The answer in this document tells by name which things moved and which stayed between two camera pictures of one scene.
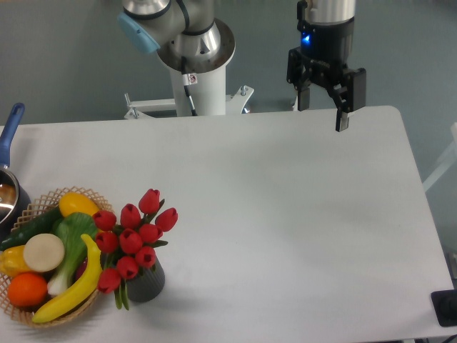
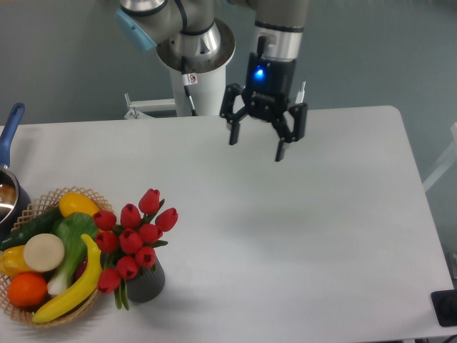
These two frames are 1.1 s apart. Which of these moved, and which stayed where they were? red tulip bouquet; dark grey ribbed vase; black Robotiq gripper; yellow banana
Moved: black Robotiq gripper
Stayed: yellow banana; dark grey ribbed vase; red tulip bouquet
